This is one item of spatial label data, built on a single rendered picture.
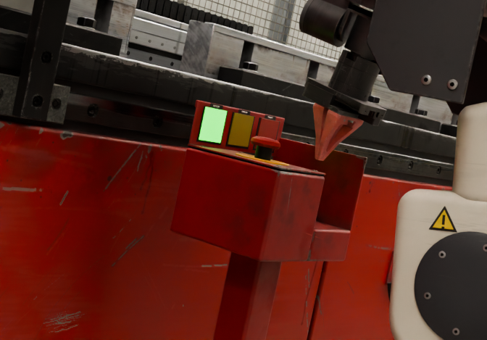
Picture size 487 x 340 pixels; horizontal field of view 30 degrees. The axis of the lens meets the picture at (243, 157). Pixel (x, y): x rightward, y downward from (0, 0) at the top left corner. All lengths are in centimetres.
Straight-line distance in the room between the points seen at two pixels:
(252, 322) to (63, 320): 26
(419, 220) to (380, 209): 96
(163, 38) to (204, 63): 30
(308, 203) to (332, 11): 26
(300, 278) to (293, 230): 48
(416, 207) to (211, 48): 75
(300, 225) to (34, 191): 34
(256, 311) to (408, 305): 42
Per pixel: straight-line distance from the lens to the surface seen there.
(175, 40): 183
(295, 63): 171
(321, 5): 126
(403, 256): 86
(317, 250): 123
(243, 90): 142
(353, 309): 182
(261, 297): 125
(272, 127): 134
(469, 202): 84
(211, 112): 123
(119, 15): 138
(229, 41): 156
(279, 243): 115
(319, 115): 124
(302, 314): 168
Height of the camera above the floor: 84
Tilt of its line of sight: 3 degrees down
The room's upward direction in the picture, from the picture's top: 12 degrees clockwise
